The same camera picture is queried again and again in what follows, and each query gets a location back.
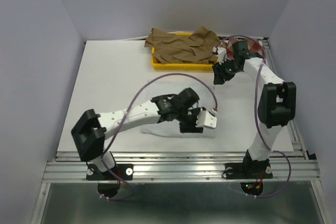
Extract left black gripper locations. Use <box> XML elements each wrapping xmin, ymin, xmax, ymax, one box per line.
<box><xmin>176</xmin><ymin>107</ymin><xmax>206</xmax><ymax>134</ymax></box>

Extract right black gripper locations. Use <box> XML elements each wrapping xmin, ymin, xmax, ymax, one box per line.
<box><xmin>211</xmin><ymin>57</ymin><xmax>241</xmax><ymax>85</ymax></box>

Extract white skirt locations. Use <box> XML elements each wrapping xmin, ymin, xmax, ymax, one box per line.
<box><xmin>141</xmin><ymin>78</ymin><xmax>216</xmax><ymax>138</ymax></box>

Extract brown skirt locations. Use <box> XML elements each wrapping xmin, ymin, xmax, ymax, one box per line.
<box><xmin>144</xmin><ymin>26</ymin><xmax>219</xmax><ymax>64</ymax></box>

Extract red plaid skirt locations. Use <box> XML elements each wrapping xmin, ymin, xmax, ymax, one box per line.
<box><xmin>223</xmin><ymin>38</ymin><xmax>265</xmax><ymax>65</ymax></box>

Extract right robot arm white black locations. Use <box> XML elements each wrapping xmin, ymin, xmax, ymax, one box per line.
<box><xmin>212</xmin><ymin>40</ymin><xmax>297</xmax><ymax>179</ymax></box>

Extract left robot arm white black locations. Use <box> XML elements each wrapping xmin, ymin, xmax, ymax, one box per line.
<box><xmin>71</xmin><ymin>88</ymin><xmax>214</xmax><ymax>179</ymax></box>

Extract yellow plastic tray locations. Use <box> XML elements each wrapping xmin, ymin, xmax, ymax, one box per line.
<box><xmin>151</xmin><ymin>32</ymin><xmax>217</xmax><ymax>71</ymax></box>

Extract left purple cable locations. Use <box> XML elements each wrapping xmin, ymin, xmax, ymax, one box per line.
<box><xmin>101</xmin><ymin>72</ymin><xmax>219</xmax><ymax>200</ymax></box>

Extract purple cable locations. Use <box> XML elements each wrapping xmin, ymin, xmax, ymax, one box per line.
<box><xmin>101</xmin><ymin>72</ymin><xmax>219</xmax><ymax>200</ymax></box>
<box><xmin>214</xmin><ymin>35</ymin><xmax>292</xmax><ymax>199</ymax></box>

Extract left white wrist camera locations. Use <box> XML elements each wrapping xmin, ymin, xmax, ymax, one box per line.
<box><xmin>196</xmin><ymin>110</ymin><xmax>217</xmax><ymax>129</ymax></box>

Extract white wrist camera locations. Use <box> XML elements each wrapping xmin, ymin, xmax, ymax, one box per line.
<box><xmin>212</xmin><ymin>47</ymin><xmax>227</xmax><ymax>64</ymax></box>
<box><xmin>196</xmin><ymin>110</ymin><xmax>217</xmax><ymax>129</ymax></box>

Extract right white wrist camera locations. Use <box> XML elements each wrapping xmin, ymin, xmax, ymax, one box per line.
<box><xmin>212</xmin><ymin>47</ymin><xmax>227</xmax><ymax>64</ymax></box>

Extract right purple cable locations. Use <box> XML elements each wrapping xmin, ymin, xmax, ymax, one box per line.
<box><xmin>214</xmin><ymin>35</ymin><xmax>292</xmax><ymax>199</ymax></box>

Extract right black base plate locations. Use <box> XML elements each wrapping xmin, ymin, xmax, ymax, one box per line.
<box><xmin>222</xmin><ymin>163</ymin><xmax>273</xmax><ymax>180</ymax></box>

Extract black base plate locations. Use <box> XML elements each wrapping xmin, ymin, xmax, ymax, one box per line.
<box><xmin>222</xmin><ymin>163</ymin><xmax>273</xmax><ymax>180</ymax></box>
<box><xmin>86</xmin><ymin>164</ymin><xmax>133</xmax><ymax>181</ymax></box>

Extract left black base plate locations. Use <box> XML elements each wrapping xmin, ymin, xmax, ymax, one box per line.
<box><xmin>86</xmin><ymin>164</ymin><xmax>133</xmax><ymax>181</ymax></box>

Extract aluminium frame rail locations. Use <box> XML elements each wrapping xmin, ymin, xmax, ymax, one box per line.
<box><xmin>43</xmin><ymin>151</ymin><xmax>320</xmax><ymax>184</ymax></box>

